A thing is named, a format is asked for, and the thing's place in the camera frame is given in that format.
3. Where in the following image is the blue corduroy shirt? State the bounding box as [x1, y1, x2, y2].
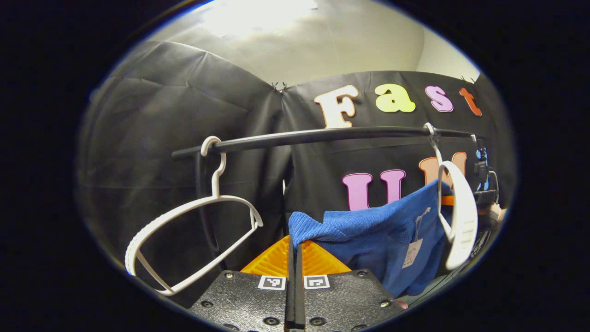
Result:
[288, 179, 454, 298]

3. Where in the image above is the white plastic hanger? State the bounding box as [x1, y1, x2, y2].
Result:
[124, 136, 264, 296]

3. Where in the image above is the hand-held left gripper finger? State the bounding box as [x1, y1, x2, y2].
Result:
[188, 235, 296, 332]
[295, 239, 407, 332]

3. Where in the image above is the black clothes rail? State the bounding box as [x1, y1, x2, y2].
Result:
[171, 125, 484, 273]

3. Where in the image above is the white hanger with taped hook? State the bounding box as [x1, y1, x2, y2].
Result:
[423, 122, 479, 271]

